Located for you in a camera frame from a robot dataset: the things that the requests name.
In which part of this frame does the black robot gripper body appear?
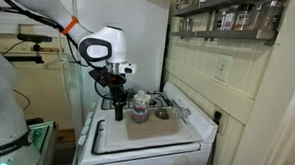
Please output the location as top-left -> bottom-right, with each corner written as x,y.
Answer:
103,71 -> 128,91

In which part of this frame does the small black cylindrical container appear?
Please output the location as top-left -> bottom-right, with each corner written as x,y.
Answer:
113,102 -> 126,123

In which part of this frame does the clear plastic water bottle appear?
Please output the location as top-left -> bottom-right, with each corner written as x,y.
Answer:
131,89 -> 152,125

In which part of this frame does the small dark bowl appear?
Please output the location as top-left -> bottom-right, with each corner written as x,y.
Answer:
153,107 -> 171,121

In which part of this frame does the beige cutting board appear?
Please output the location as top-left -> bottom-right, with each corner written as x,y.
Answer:
124,109 -> 181,143

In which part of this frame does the white refrigerator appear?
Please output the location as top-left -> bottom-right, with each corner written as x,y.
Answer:
56,0 -> 171,136

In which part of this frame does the white gas stove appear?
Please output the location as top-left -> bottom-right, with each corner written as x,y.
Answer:
71,76 -> 222,165

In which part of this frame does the clear empty glass jar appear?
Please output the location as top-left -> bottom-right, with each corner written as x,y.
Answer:
178,17 -> 194,33

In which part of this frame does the grey upper rack shelf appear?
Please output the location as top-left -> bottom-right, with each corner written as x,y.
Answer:
172,0 -> 289,23

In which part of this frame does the grey rack shelf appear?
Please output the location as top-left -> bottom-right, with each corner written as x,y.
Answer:
168,24 -> 280,46
172,0 -> 289,23

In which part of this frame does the dark small spice jar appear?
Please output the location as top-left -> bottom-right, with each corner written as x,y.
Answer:
214,9 -> 226,32

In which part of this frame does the grey lower rack shelf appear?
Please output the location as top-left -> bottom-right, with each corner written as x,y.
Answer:
168,24 -> 280,46

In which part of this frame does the white label spice jar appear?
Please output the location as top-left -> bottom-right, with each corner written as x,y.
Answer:
223,10 -> 237,32

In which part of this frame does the labelled brown spice jar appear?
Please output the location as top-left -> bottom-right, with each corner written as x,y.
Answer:
234,2 -> 256,32

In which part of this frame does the large glass spice jar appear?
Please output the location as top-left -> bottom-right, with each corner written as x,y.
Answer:
257,0 -> 283,32

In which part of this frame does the black wrist camera block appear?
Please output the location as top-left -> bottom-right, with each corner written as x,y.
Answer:
87,67 -> 107,88

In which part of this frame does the metal wire whisk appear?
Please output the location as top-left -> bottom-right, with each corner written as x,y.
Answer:
170,99 -> 193,121

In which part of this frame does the thin black wall cable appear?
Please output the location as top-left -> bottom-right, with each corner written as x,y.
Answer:
11,89 -> 32,112

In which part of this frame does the black camera on stand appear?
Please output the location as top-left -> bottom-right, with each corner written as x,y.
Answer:
2,32 -> 53,65

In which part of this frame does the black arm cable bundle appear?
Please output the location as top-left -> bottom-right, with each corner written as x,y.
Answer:
0,5 -> 118,101

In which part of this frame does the black wall plug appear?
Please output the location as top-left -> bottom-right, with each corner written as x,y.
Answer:
213,109 -> 223,126

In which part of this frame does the black stove power cable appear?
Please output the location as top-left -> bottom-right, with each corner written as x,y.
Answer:
205,122 -> 219,165

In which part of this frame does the white wall light switch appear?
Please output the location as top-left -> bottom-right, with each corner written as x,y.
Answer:
214,53 -> 234,83

